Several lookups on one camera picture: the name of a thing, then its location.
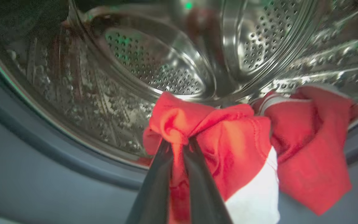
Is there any red and white garment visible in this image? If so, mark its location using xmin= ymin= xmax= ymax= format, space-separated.
xmin=143 ymin=84 xmax=358 ymax=224

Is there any grey rubber door gasket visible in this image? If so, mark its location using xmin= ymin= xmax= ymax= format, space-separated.
xmin=0 ymin=40 xmax=358 ymax=224

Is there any perforated steel drum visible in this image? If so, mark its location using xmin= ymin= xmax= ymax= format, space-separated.
xmin=0 ymin=0 xmax=358 ymax=170

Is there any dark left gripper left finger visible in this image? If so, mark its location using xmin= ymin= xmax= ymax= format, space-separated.
xmin=126 ymin=138 xmax=175 ymax=224

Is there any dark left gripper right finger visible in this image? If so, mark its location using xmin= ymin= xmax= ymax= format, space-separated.
xmin=183 ymin=137 xmax=233 ymax=224

